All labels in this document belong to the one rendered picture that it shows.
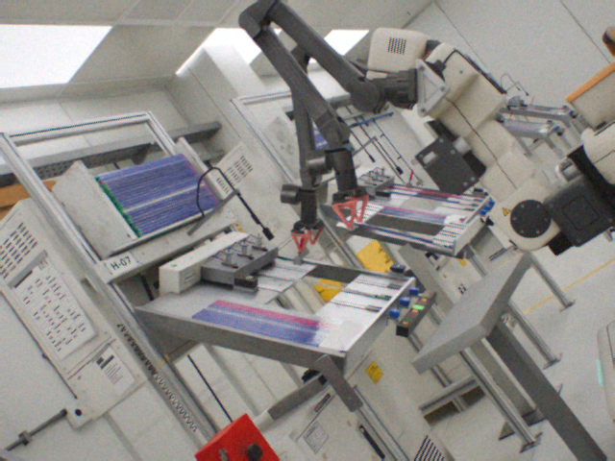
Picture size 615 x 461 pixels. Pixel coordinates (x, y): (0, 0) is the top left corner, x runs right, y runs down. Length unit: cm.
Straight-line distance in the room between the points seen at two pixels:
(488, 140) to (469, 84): 16
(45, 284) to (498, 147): 150
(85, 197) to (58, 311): 39
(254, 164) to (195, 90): 248
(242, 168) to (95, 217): 137
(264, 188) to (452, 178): 179
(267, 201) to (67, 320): 146
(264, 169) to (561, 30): 671
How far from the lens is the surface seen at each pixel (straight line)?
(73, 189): 244
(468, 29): 994
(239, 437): 172
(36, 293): 252
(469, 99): 195
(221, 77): 584
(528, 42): 980
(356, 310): 227
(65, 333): 249
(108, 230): 238
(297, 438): 218
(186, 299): 234
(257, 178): 358
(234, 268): 243
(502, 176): 193
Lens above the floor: 94
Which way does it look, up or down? 3 degrees up
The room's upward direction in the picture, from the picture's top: 37 degrees counter-clockwise
